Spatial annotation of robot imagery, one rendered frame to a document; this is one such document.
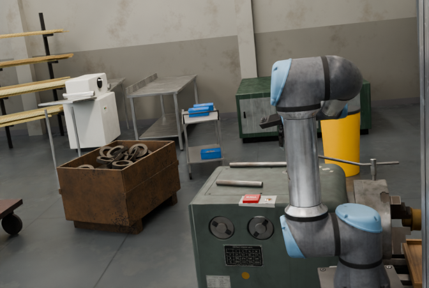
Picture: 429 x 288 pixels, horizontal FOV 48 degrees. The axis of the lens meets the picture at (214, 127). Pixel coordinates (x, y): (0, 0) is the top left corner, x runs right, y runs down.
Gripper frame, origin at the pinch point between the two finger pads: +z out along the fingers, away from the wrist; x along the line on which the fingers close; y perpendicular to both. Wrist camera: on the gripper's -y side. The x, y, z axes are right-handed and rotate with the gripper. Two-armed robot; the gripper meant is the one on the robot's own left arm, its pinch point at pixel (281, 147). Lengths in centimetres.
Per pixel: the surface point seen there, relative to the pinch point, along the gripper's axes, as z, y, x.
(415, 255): 42, 59, -12
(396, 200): 9.5, 45.5, -10.1
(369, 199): 8.8, 35.8, -12.4
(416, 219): 19, 54, -11
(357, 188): 9.8, 30.9, -7.1
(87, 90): 344, -371, 367
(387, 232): 14, 43, -22
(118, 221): 232, -167, 84
